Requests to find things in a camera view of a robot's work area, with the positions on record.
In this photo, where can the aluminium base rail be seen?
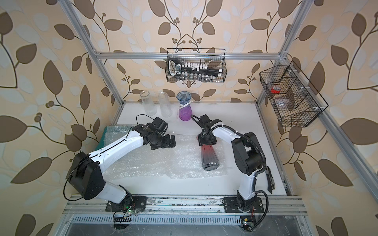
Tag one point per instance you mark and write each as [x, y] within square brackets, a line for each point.
[182, 210]

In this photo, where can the black utility knife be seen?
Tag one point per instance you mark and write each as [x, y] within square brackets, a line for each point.
[270, 180]

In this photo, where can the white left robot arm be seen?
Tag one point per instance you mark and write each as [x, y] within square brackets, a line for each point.
[86, 172]

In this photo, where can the black socket set holder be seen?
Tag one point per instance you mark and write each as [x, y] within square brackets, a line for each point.
[177, 67]

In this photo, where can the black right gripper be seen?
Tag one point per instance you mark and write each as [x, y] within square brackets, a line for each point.
[201, 140]

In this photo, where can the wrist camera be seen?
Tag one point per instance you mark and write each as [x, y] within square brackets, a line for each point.
[206, 123]
[159, 126]

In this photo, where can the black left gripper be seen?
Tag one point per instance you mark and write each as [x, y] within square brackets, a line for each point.
[167, 144]

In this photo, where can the wire basket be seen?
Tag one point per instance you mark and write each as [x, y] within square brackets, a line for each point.
[213, 57]
[300, 101]

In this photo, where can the right wire basket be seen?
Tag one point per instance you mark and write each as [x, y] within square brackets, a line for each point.
[300, 101]

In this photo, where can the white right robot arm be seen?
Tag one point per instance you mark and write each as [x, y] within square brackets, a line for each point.
[248, 156]

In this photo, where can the pink vase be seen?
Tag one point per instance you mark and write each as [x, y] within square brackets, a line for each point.
[209, 157]

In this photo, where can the clear ribbed glass vase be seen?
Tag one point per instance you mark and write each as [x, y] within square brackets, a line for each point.
[165, 105]

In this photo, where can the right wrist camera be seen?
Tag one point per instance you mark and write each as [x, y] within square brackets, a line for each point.
[206, 123]

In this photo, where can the purple vase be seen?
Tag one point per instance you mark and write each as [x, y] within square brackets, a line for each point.
[185, 111]

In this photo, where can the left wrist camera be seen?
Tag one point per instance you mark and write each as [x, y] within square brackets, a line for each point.
[159, 126]

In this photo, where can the clear bubble wrap sheet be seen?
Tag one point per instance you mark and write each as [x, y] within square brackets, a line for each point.
[120, 131]

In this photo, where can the green tool case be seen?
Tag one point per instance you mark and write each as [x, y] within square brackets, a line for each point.
[106, 138]

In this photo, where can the back wire basket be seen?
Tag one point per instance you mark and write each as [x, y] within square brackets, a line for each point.
[213, 57]

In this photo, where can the red tape roll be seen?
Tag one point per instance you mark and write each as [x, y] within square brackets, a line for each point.
[275, 89]

